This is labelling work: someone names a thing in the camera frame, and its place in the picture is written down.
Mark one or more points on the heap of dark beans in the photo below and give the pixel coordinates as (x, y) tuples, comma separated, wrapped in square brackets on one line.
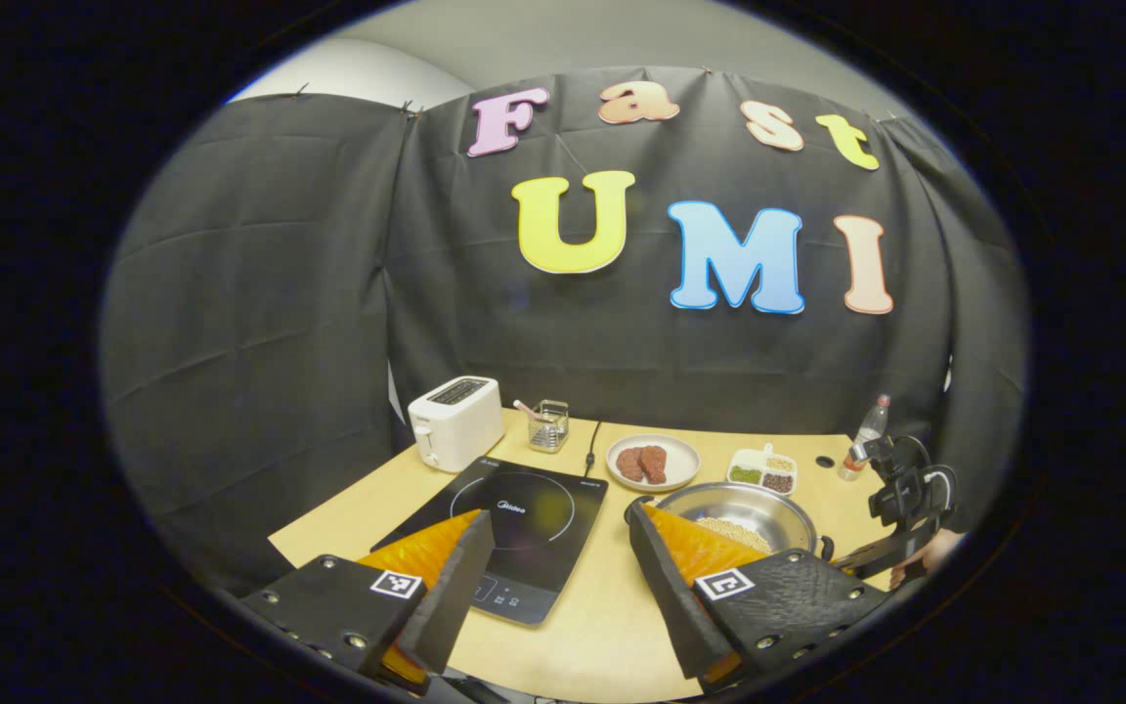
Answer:
[(776, 482)]

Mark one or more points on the white toaster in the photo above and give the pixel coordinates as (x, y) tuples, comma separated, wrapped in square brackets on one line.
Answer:
[(455, 425)]

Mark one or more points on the small heap of yellow beans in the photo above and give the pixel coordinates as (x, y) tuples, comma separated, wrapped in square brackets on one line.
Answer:
[(780, 462)]

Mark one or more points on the clear water bottle red label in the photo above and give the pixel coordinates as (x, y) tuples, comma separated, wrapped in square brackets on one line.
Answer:
[(861, 445)]

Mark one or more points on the black induction cooktop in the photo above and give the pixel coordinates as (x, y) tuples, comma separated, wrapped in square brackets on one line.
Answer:
[(543, 518)]

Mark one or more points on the round white plate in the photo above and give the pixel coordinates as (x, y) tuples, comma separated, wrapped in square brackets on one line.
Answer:
[(682, 460)]

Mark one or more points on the white divided dish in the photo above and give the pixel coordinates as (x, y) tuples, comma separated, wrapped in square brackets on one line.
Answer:
[(749, 458)]

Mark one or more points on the pile of soybeans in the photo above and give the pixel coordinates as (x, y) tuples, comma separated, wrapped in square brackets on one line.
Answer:
[(734, 533)]

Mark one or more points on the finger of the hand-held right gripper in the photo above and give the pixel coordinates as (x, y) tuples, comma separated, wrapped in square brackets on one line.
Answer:
[(871, 560)]

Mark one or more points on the heap of green beans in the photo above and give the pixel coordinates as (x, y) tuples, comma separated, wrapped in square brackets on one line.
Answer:
[(745, 474)]

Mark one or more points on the red meat slice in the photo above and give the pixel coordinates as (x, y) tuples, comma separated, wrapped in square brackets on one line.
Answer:
[(629, 464), (654, 464)]

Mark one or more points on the pink stick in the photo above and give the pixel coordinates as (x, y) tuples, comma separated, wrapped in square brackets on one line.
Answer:
[(524, 407)]

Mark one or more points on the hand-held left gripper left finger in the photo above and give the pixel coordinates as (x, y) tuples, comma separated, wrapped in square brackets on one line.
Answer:
[(455, 596)]

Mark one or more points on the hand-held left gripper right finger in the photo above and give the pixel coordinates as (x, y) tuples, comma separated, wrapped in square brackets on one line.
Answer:
[(671, 606)]

